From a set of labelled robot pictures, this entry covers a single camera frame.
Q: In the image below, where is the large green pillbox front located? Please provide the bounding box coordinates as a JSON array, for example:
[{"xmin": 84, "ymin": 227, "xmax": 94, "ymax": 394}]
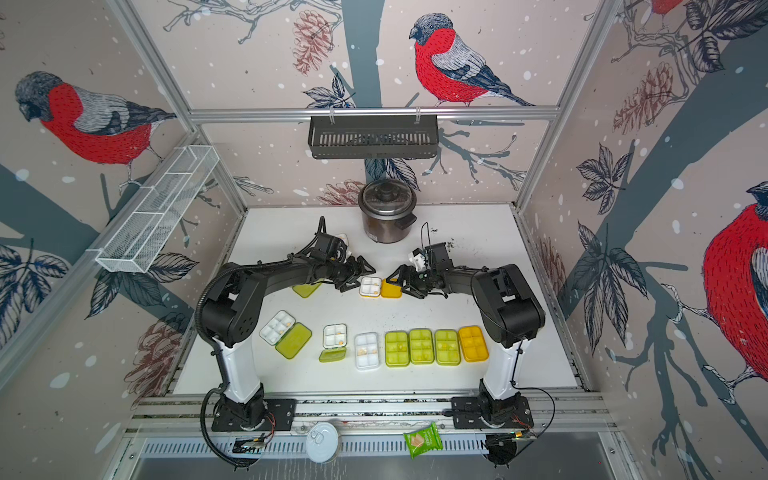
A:
[{"xmin": 408, "ymin": 329, "xmax": 435, "ymax": 365}]

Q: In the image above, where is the white wire mesh shelf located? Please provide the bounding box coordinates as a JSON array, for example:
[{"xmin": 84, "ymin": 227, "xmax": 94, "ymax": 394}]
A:
[{"xmin": 95, "ymin": 145, "xmax": 220, "ymax": 273}]

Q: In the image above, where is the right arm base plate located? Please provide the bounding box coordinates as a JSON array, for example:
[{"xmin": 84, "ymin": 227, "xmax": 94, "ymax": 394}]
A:
[{"xmin": 444, "ymin": 393, "xmax": 534, "ymax": 430}]

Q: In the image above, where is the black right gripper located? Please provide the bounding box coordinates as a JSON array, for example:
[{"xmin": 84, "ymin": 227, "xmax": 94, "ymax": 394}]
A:
[{"xmin": 387, "ymin": 263, "xmax": 439, "ymax": 297}]

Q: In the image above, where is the clear white pillbox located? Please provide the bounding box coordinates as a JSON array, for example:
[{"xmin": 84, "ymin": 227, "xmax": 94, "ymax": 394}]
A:
[{"xmin": 354, "ymin": 332, "xmax": 381, "ymax": 371}]

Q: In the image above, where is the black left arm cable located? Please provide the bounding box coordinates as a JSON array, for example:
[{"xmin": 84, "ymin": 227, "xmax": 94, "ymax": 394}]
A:
[{"xmin": 194, "ymin": 215, "xmax": 337, "ymax": 470}]

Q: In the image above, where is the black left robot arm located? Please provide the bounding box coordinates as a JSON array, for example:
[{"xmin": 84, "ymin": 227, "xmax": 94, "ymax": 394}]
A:
[{"xmin": 193, "ymin": 253, "xmax": 376, "ymax": 428}]

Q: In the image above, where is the green snack packet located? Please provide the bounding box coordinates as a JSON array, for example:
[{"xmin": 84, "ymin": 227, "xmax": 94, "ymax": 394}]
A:
[{"xmin": 404, "ymin": 423, "xmax": 444, "ymax": 458}]

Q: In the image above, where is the black hanging wire basket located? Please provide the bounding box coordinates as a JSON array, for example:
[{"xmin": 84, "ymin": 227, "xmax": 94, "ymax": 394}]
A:
[{"xmin": 308, "ymin": 115, "xmax": 439, "ymax": 160}]

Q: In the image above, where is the white round lid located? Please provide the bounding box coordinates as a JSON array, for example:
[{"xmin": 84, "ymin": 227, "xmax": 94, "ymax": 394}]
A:
[{"xmin": 305, "ymin": 422, "xmax": 340, "ymax": 464}]

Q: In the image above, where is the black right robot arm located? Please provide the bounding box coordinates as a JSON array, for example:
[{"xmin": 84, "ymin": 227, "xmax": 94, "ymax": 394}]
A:
[{"xmin": 385, "ymin": 243, "xmax": 546, "ymax": 429}]

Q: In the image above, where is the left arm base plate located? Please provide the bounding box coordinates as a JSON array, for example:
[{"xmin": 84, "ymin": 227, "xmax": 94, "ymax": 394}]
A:
[{"xmin": 212, "ymin": 397, "xmax": 297, "ymax": 433}]

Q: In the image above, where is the silver rice cooker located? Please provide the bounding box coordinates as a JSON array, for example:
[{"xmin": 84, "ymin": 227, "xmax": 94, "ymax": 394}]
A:
[{"xmin": 358, "ymin": 178, "xmax": 417, "ymax": 244}]

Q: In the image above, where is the small green pillbox front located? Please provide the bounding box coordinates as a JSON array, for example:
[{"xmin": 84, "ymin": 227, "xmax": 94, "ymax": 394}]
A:
[{"xmin": 319, "ymin": 323, "xmax": 348, "ymax": 363}]

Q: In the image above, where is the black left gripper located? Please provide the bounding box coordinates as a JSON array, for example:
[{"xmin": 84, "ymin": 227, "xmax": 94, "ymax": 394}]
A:
[{"xmin": 325, "ymin": 255, "xmax": 377, "ymax": 292}]

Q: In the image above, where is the yellow pillbox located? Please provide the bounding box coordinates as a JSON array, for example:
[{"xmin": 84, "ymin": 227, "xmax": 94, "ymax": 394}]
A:
[
  {"xmin": 359, "ymin": 276, "xmax": 403, "ymax": 299},
  {"xmin": 458, "ymin": 326, "xmax": 489, "ymax": 363}
]

